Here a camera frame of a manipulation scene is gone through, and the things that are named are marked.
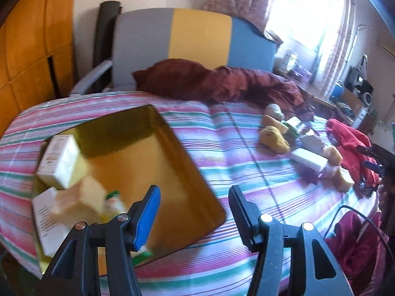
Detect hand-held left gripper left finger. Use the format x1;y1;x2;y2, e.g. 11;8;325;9
40;185;161;296

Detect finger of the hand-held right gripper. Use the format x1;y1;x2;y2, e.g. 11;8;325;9
363;160;386;173
355;144;378;158

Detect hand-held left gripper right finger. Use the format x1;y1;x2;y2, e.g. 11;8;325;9
228;185;355;296

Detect yellow sponge block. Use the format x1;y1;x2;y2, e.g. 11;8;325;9
49;177;107;225
322;145;344;165
333;166;355;193
262;115;289;134

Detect gold metal tray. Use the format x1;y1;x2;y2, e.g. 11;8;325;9
32;105;227;276

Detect long white box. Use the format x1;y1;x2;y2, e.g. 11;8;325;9
290;148;328;171

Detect purple packet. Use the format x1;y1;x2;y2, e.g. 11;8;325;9
298;166;324;185

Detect large yellow sponge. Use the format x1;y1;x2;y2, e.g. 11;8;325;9
258;126;291;154

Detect white printed box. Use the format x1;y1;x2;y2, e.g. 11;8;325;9
32;186;81;258

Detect cream cardboard box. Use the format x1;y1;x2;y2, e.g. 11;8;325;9
36;134;88;190

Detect red cloth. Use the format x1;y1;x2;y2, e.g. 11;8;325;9
326;119;381;192

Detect blue jar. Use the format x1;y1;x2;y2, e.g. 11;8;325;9
330;80;345;99

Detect black stereo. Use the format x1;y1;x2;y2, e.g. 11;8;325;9
346;66;374;104

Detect wooden desk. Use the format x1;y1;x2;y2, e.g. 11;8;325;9
275;68;377;133

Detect green box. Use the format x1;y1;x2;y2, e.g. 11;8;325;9
282;117;309;138

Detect magenta cloth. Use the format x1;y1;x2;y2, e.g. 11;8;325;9
322;211;389;287

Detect grey sock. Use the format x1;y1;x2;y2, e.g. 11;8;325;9
265;103;286;121

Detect sheer white curtain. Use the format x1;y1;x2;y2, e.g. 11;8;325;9
265;0;358;93

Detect white desk boxes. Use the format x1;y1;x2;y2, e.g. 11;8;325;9
276;49;300;71

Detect maroon blanket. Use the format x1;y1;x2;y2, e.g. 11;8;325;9
132;58;315;121

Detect black rolled mat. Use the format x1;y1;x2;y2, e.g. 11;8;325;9
93;1;121;93

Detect wooden wardrobe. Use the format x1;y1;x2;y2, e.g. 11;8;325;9
0;0;78;136

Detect black cable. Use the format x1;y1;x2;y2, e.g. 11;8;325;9
325;205;392;253

